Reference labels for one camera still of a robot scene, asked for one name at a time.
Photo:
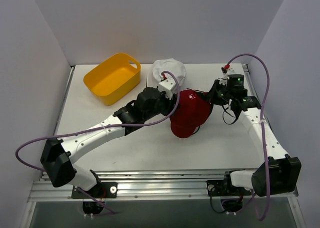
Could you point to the aluminium rail frame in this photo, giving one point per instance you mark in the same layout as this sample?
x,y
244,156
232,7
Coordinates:
x,y
162,181

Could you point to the yellow bin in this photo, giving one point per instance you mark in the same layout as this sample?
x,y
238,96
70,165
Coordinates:
x,y
114,78

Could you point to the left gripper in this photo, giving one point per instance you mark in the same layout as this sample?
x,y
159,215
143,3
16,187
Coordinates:
x,y
171,102

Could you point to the white hat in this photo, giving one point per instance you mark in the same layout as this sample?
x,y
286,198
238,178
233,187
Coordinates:
x,y
177,68

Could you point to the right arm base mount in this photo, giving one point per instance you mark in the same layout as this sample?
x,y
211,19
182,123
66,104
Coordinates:
x,y
215,188

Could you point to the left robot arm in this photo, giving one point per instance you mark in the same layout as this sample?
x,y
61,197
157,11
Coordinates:
x,y
60,155

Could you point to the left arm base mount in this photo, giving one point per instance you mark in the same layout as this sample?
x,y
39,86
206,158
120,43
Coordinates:
x,y
99,191

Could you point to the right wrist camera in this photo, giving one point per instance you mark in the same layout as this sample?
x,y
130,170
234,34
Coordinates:
x,y
227,72

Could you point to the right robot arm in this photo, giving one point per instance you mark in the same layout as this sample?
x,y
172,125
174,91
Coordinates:
x,y
279,171

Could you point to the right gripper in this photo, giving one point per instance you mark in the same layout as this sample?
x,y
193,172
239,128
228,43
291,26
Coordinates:
x,y
213,93

